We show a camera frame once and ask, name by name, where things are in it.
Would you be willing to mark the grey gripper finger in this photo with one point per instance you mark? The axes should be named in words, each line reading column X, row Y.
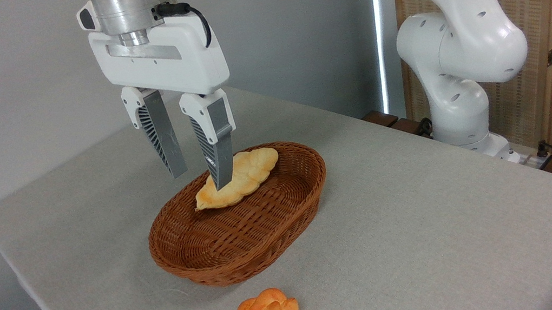
column 220, row 147
column 163, row 133

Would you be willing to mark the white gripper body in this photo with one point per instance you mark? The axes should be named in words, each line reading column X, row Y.
column 197, row 68

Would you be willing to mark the long pale braided bread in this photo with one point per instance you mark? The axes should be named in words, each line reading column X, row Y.
column 251, row 169

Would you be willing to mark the brown wicker basket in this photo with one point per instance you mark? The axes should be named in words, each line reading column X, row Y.
column 244, row 236

